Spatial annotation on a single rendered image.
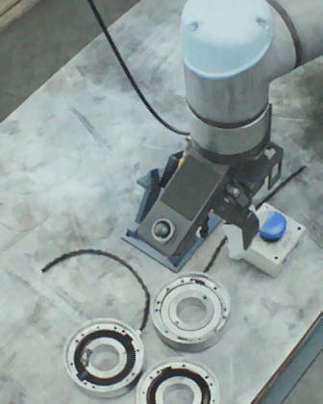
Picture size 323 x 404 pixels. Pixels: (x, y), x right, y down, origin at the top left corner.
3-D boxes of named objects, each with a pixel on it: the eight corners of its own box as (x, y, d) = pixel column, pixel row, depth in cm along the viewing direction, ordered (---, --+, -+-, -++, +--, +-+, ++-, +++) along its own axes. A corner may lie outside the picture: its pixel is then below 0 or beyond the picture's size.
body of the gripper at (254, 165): (283, 182, 80) (289, 112, 70) (236, 238, 77) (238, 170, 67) (227, 148, 83) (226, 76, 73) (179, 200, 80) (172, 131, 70)
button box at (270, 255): (275, 280, 100) (278, 263, 96) (235, 253, 103) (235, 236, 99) (308, 239, 104) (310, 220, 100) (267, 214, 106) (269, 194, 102)
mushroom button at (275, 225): (273, 258, 100) (276, 239, 95) (250, 242, 101) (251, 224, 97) (289, 237, 101) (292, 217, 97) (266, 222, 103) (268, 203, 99)
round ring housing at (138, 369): (104, 416, 91) (99, 407, 88) (53, 362, 96) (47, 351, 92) (163, 366, 95) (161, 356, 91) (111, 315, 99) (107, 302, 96)
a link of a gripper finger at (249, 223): (263, 247, 80) (255, 196, 74) (256, 257, 80) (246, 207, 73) (230, 229, 83) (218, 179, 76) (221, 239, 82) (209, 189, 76)
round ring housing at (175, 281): (219, 362, 94) (219, 351, 91) (143, 343, 97) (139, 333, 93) (238, 292, 100) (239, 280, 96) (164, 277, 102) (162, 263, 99)
